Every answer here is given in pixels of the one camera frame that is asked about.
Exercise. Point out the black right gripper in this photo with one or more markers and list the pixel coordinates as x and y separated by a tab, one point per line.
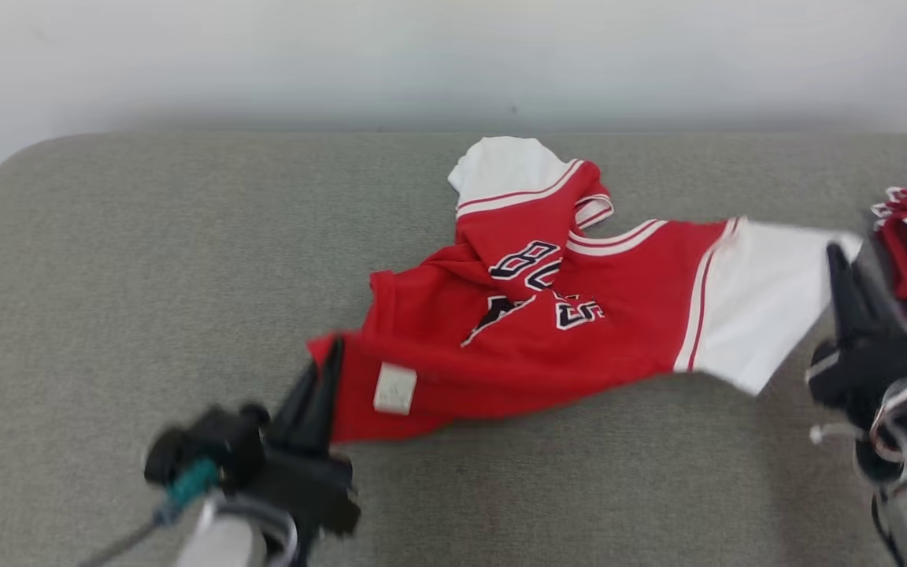
871	366

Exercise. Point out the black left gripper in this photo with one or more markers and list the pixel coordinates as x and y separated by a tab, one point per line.
308	488

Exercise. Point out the red white-sleeved Bulls jersey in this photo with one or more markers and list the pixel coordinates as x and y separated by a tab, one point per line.
619	315

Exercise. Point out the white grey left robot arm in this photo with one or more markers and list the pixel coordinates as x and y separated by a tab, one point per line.
225	539

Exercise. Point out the grey fabric sofa cushion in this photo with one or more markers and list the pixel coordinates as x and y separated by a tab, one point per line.
146	276

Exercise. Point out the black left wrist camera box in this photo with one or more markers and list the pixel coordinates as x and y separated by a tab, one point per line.
209	441

